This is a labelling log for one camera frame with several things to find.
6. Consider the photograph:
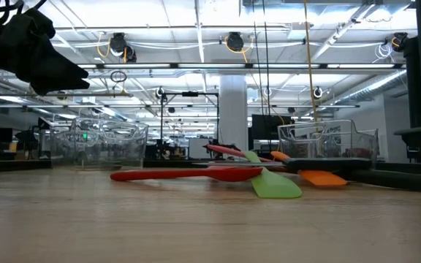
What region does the green silicone spatula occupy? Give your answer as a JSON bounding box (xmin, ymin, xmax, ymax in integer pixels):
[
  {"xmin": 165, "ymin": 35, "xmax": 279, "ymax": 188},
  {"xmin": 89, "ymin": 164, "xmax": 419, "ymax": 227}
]
[{"xmin": 244, "ymin": 150, "xmax": 303, "ymax": 199}]

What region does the pink silicone spoon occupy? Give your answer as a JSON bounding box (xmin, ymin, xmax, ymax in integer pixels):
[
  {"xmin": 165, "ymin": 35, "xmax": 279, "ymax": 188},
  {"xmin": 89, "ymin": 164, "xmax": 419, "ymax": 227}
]
[{"xmin": 205, "ymin": 144, "xmax": 274, "ymax": 164}]

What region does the red silicone spoon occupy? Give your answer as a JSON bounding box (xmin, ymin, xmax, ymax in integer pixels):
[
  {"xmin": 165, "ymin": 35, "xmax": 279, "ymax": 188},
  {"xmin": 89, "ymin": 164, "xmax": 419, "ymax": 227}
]
[{"xmin": 110, "ymin": 166, "xmax": 265, "ymax": 183}]

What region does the thin black cable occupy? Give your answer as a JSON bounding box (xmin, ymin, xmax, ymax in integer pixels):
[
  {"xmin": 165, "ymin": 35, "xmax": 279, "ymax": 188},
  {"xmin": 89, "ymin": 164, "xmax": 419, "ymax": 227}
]
[{"xmin": 251, "ymin": 0, "xmax": 263, "ymax": 107}]

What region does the grey computer cart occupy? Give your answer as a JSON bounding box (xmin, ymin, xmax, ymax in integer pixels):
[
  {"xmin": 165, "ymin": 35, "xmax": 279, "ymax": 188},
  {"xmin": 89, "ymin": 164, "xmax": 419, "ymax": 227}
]
[{"xmin": 394, "ymin": 123, "xmax": 421, "ymax": 164}]

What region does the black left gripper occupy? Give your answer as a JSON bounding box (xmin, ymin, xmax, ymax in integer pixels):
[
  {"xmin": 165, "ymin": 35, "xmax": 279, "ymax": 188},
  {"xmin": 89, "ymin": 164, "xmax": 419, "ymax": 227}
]
[{"xmin": 0, "ymin": 7, "xmax": 91, "ymax": 96}]

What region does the clear plastic bin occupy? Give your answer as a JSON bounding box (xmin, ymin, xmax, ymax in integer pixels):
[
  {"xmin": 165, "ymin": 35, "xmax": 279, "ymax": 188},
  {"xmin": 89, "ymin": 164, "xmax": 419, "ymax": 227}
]
[
  {"xmin": 49, "ymin": 117, "xmax": 149, "ymax": 171},
  {"xmin": 277, "ymin": 118, "xmax": 379, "ymax": 169}
]

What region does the black retractable cable reel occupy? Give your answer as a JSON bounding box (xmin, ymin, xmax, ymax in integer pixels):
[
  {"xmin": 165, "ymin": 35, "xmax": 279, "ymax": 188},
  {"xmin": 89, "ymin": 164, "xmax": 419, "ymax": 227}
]
[
  {"xmin": 108, "ymin": 31, "xmax": 129, "ymax": 56},
  {"xmin": 392, "ymin": 31, "xmax": 410, "ymax": 53},
  {"xmin": 226, "ymin": 31, "xmax": 245, "ymax": 53}
]

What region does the white building pillar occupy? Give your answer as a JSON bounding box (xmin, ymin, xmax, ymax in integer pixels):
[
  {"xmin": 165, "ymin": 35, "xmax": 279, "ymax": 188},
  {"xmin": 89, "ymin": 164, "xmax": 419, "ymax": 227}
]
[{"xmin": 219, "ymin": 75, "xmax": 249, "ymax": 149}]

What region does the orange silicone spatula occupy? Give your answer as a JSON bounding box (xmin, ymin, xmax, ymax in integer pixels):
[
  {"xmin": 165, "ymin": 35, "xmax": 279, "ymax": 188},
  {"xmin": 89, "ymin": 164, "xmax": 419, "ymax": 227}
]
[{"xmin": 270, "ymin": 150, "xmax": 349, "ymax": 188}]

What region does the black flat-screen monitor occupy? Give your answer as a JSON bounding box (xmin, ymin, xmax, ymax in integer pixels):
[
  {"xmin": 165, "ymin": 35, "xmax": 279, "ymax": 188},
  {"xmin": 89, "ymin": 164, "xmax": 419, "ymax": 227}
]
[{"xmin": 251, "ymin": 114, "xmax": 294, "ymax": 142}]

